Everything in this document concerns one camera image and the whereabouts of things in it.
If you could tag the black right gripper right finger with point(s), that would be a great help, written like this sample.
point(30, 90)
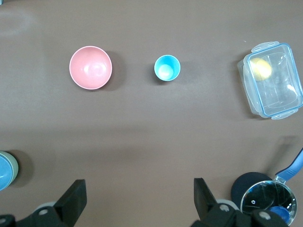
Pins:
point(206, 203)

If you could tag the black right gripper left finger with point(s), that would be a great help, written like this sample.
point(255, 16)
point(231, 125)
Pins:
point(71, 203)

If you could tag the green bowl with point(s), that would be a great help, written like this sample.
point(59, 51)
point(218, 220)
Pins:
point(15, 168)

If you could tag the blue bowl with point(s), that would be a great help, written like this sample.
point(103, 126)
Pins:
point(4, 172)

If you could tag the pink bowl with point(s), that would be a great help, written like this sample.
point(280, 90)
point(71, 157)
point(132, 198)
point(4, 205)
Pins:
point(90, 67)

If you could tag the glass lid blue knob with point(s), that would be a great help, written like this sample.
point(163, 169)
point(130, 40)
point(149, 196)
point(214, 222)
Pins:
point(260, 196)

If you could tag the brown table cloth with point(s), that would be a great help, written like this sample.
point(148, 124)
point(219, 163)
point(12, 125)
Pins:
point(151, 130)

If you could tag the clear plastic lidded container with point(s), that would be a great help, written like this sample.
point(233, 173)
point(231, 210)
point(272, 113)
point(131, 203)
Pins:
point(279, 94)

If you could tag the blue cup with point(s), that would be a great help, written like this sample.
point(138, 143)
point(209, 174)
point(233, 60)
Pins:
point(167, 68)

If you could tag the yellow lemon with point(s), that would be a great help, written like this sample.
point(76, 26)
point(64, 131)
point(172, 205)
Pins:
point(262, 69)

